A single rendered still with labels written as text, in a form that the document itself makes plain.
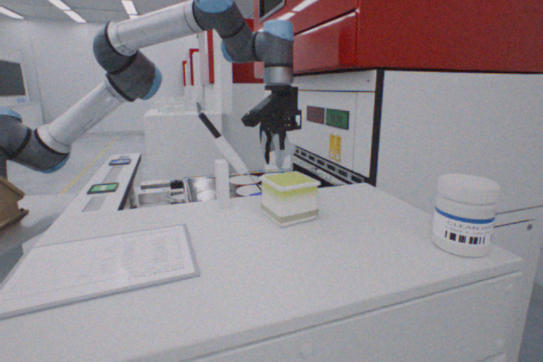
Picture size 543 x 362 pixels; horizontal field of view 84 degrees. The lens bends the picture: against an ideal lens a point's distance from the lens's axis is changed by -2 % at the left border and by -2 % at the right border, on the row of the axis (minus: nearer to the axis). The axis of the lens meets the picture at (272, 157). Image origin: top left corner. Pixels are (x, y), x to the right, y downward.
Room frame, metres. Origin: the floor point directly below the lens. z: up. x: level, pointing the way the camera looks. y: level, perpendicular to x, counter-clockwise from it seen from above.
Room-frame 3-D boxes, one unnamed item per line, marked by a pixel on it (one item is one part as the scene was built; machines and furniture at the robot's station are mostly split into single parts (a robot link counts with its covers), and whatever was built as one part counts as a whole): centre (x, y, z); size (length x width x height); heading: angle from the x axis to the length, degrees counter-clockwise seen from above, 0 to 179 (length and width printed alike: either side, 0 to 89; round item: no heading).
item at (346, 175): (0.90, -0.15, 0.96); 0.44 x 0.01 x 0.02; 19
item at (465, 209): (0.39, -0.26, 1.01); 0.07 x 0.07 x 0.10
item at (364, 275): (0.42, 0.02, 0.89); 0.62 x 0.35 x 0.14; 109
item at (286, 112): (0.81, -0.02, 1.13); 0.09 x 0.08 x 0.12; 125
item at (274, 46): (0.81, -0.01, 1.28); 0.09 x 0.08 x 0.11; 61
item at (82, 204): (0.76, 0.42, 0.89); 0.55 x 0.09 x 0.14; 19
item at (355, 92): (1.07, -0.10, 1.02); 0.82 x 0.03 x 0.40; 19
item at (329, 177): (0.90, -0.14, 0.89); 0.44 x 0.02 x 0.10; 19
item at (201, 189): (0.82, 0.05, 0.90); 0.34 x 0.34 x 0.01; 19
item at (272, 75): (0.81, -0.01, 1.21); 0.08 x 0.08 x 0.05
